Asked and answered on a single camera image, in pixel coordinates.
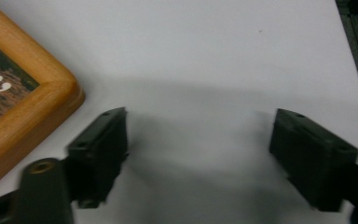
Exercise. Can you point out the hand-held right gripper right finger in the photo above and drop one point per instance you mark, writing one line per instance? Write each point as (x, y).
(310, 161)

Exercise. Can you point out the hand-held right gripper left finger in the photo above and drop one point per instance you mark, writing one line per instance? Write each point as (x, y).
(98, 155)

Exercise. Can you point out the wooden picture frame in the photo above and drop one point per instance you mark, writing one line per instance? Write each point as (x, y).
(40, 102)

